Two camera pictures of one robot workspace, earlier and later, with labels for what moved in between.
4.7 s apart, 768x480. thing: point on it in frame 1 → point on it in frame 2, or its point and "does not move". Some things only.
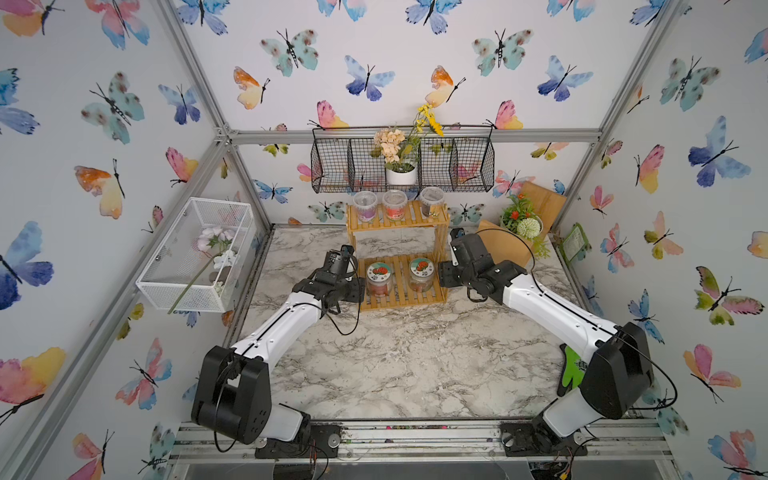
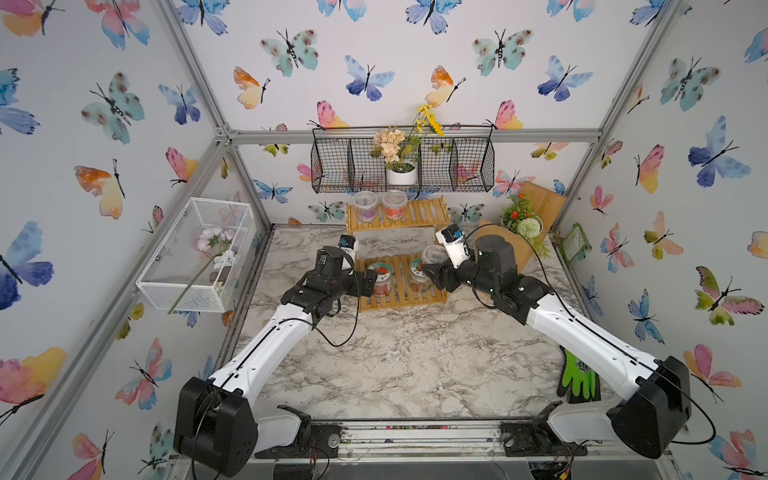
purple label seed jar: (365, 202) does not move
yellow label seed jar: (431, 198) → (434, 254)
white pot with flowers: (401, 152) does not move
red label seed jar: (394, 202) does not move
